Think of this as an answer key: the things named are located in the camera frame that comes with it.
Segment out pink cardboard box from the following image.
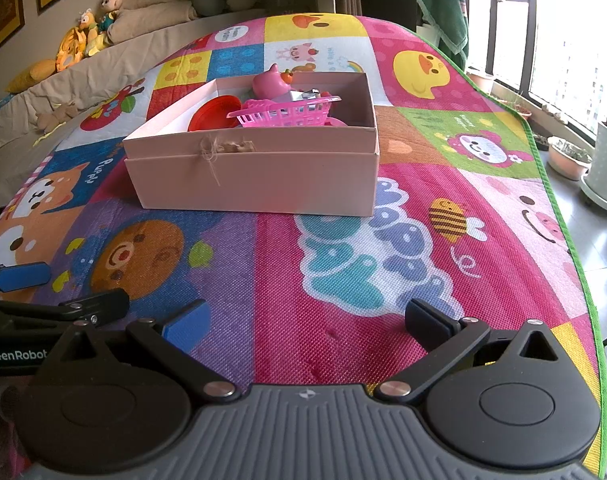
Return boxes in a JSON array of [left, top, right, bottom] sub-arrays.
[[122, 72, 381, 218]]

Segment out beige pillow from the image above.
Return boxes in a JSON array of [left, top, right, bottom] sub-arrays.
[[106, 0, 199, 43]]

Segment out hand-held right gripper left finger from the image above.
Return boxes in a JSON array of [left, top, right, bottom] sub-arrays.
[[58, 299, 239, 401]]

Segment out green hanging garment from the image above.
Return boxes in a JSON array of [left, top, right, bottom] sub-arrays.
[[416, 0, 470, 68]]

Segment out plush doll with red hair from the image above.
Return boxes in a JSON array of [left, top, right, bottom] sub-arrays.
[[97, 0, 125, 36]]

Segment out pink pig toy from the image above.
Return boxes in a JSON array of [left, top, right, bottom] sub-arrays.
[[252, 63, 296, 101]]

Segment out orange yellow plush toy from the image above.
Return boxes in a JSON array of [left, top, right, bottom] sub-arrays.
[[56, 8, 109, 72]]

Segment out red plastic bowl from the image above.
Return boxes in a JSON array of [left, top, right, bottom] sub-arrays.
[[187, 96, 244, 133]]

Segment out pink plastic net toy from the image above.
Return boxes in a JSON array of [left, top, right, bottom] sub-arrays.
[[226, 95, 349, 131]]

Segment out silver grey toy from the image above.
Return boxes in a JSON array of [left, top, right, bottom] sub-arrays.
[[283, 87, 334, 104]]

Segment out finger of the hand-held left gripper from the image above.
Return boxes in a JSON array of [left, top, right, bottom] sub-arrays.
[[0, 288, 130, 331], [0, 261, 51, 303]]

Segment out pink bowl planter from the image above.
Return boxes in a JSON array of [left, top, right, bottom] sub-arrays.
[[547, 136, 593, 181]]

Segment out small terracotta pot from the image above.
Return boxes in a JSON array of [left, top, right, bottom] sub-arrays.
[[466, 67, 495, 93]]

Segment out beige covered sofa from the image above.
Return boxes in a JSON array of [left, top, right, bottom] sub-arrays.
[[0, 7, 269, 211]]

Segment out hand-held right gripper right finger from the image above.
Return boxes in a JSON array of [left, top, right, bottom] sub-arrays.
[[373, 298, 559, 403]]

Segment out white plant pot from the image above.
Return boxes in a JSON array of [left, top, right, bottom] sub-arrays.
[[581, 122, 607, 216]]

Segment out small brown plant pot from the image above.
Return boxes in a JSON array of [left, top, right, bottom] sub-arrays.
[[501, 90, 533, 121]]

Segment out yellow cushion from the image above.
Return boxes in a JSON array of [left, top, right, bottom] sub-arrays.
[[6, 59, 59, 93]]

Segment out colourful cartoon play mat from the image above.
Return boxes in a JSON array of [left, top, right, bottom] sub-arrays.
[[0, 12, 607, 478]]

